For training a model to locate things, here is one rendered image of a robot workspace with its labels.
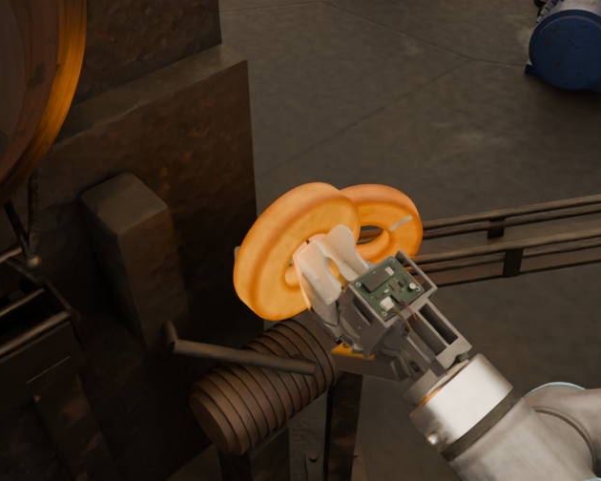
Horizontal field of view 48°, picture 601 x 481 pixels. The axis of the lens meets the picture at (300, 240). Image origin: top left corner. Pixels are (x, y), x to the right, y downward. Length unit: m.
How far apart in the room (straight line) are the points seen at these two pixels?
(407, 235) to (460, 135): 1.43
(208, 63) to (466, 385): 0.55
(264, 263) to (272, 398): 0.36
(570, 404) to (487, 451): 0.15
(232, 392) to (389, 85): 1.74
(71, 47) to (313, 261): 0.30
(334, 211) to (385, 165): 1.46
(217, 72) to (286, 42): 1.85
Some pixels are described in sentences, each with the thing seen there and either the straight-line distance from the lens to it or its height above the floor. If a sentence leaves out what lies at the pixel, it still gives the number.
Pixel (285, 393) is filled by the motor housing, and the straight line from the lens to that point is 1.00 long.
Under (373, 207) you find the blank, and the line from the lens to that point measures 0.86.
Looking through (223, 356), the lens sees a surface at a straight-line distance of 0.95.
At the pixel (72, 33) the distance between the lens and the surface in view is 0.68.
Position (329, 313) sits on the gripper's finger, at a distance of 0.67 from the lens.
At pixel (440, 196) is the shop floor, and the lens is 2.08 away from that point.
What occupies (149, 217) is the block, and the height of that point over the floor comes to 0.80.
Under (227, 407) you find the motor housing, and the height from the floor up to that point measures 0.53.
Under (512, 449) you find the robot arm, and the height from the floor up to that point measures 0.83.
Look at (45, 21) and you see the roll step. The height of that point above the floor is 1.07.
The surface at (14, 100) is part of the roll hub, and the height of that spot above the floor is 1.06.
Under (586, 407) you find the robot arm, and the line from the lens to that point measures 0.74.
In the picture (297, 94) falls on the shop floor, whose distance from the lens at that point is 2.47.
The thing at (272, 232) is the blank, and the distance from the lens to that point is 0.66.
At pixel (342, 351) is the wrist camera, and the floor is 0.76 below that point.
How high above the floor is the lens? 1.35
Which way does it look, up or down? 45 degrees down
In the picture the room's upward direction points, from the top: straight up
